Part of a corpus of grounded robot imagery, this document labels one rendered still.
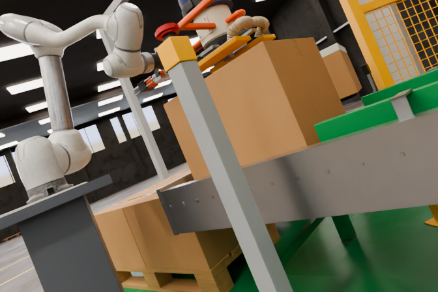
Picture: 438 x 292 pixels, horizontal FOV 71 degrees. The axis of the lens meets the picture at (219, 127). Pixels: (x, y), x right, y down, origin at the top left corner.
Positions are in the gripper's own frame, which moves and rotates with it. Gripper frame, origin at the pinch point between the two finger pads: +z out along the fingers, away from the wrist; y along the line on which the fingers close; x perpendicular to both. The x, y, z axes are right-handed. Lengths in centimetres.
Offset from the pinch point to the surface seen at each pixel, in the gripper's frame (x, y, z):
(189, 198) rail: 9, 60, -35
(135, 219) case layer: -67, 68, -20
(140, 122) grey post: -316, -27, 178
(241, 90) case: 40, 31, -19
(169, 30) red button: 50, 12, -52
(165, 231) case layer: -42, 78, -20
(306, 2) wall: -311, -278, 1026
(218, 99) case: 27.9, 29.3, -18.8
